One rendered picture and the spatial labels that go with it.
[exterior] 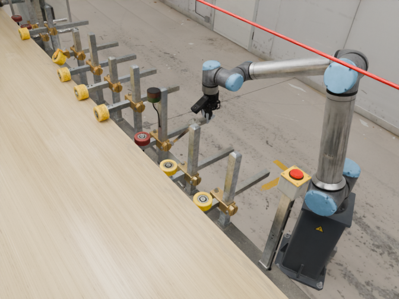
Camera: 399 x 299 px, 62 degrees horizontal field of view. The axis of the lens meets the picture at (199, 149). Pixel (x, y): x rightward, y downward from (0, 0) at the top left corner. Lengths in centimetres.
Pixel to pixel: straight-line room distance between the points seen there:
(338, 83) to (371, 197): 182
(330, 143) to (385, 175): 189
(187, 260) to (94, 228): 37
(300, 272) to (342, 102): 126
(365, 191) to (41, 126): 247
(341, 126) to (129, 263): 96
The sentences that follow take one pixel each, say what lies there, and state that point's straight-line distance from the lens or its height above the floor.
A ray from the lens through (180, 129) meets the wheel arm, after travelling 182.
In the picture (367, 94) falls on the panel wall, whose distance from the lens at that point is 399.
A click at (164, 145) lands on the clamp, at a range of 170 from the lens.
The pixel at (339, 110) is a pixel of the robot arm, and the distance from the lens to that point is 143.
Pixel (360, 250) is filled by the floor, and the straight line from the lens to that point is 266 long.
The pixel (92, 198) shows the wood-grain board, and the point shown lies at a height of 90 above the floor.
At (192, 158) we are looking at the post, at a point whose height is 94.
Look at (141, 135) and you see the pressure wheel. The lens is 169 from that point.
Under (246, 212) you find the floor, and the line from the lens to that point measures 258.
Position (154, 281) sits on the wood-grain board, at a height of 90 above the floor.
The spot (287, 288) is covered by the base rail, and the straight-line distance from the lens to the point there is 147.
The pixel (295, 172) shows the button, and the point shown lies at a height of 123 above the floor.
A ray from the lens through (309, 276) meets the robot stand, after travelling 234.
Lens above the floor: 194
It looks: 40 degrees down
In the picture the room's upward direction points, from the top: 5 degrees clockwise
